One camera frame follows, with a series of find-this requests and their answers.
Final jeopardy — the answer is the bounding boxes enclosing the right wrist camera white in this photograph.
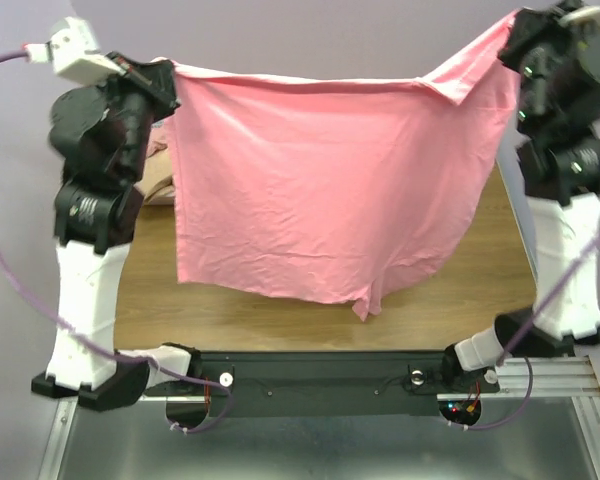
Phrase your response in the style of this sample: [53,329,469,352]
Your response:
[560,5,600,26]

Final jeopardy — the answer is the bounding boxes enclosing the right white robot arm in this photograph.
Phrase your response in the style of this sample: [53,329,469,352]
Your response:
[440,1,600,390]

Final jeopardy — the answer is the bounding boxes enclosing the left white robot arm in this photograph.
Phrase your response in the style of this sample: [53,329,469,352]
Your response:
[31,53,203,412]

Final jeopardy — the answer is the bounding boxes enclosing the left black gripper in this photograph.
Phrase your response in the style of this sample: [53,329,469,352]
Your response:
[99,47,189,175]

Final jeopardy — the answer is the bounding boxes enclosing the dusty pink t shirt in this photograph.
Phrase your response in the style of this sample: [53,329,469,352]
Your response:
[146,120,168,157]

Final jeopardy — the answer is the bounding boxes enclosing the aluminium frame rail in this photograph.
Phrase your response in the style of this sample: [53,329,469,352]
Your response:
[496,357,600,398]

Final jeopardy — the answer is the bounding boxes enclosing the beige t shirt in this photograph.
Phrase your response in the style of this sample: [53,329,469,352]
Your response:
[136,149,175,206]

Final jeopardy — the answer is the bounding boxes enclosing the bright pink t shirt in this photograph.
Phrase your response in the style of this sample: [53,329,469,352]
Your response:
[163,16,518,318]

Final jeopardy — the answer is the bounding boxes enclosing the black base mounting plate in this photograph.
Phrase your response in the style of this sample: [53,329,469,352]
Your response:
[194,350,499,418]

